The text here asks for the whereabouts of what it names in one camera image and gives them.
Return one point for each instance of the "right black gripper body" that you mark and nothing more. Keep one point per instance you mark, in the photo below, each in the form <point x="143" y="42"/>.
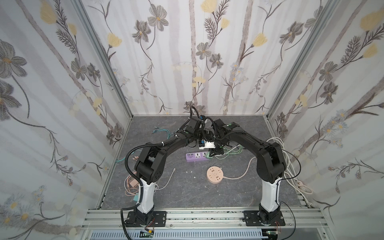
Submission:
<point x="219" y="147"/>

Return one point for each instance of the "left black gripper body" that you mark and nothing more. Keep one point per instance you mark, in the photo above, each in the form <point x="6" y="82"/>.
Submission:
<point x="201" y="139"/>

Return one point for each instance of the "purple power strip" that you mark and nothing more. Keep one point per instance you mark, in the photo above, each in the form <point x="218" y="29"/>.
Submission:
<point x="197" y="156"/>

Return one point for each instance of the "pink round power strip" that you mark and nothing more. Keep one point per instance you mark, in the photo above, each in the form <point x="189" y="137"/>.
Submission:
<point x="215" y="175"/>

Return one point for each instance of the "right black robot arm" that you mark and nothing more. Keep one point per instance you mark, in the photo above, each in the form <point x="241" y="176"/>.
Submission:
<point x="271" y="165"/>

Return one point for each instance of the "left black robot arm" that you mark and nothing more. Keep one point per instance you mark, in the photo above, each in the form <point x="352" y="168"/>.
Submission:
<point x="146" y="164"/>

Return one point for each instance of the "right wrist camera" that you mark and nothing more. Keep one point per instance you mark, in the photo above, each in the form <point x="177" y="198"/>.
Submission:
<point x="203" y="144"/>

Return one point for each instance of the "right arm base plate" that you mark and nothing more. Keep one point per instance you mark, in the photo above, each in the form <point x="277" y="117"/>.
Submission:
<point x="263" y="218"/>

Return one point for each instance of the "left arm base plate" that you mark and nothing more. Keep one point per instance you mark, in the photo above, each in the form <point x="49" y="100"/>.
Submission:
<point x="152" y="219"/>

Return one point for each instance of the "aluminium mounting rail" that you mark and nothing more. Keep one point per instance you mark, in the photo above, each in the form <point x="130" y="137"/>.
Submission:
<point x="205" y="218"/>

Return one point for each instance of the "white slotted cable duct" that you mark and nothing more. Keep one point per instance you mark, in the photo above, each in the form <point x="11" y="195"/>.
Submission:
<point x="255" y="234"/>

